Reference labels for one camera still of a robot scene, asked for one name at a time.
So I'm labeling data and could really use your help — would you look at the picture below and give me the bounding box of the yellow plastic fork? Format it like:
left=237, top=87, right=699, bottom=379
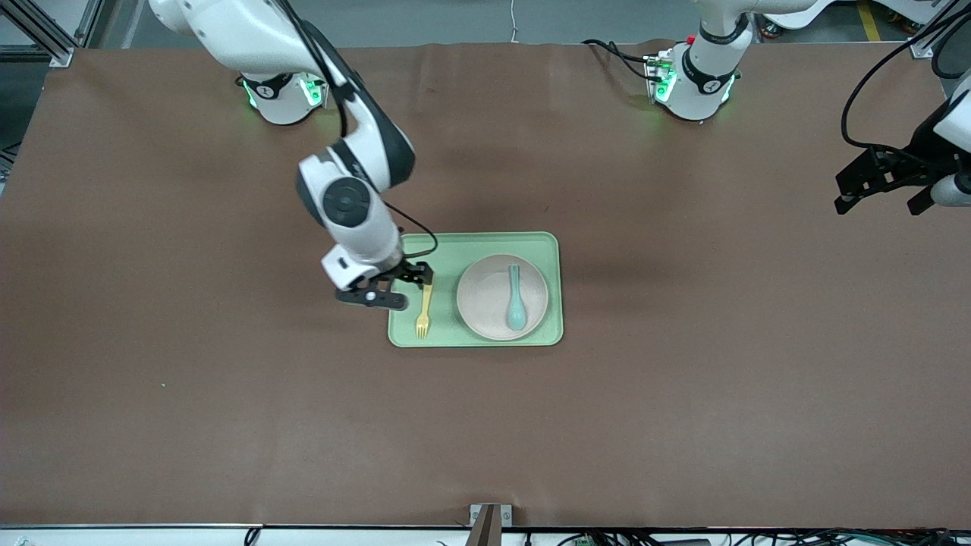
left=415, top=281, right=435, bottom=340

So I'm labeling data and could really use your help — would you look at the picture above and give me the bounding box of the beige round plate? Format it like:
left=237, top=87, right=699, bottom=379
left=456, top=254, right=549, bottom=341

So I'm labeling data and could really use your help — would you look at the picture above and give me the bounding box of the teal plastic spoon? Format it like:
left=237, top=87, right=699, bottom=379
left=506, top=263, right=529, bottom=331

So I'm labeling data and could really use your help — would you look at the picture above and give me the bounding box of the light green plastic tray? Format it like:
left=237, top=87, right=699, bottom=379
left=388, top=231, right=564, bottom=348

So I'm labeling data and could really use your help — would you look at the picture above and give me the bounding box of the brown table cover sheet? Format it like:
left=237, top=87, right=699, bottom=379
left=0, top=39, right=971, bottom=530

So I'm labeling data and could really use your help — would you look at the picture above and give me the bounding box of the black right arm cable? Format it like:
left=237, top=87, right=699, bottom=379
left=281, top=0, right=439, bottom=260

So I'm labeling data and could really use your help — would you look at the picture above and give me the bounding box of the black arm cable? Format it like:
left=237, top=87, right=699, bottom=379
left=281, top=0, right=439, bottom=260
left=841, top=0, right=971, bottom=154

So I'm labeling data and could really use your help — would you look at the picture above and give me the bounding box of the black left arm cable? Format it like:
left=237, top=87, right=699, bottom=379
left=841, top=0, right=971, bottom=154

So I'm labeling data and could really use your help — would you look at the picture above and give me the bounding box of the aluminium frame profile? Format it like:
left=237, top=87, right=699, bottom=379
left=0, top=0, right=103, bottom=67
left=909, top=0, right=958, bottom=60

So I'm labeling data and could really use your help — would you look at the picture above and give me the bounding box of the black base cable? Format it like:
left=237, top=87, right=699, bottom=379
left=583, top=38, right=662, bottom=81

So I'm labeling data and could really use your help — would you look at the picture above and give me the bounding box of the white table edge rail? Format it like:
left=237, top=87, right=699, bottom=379
left=0, top=523, right=971, bottom=546

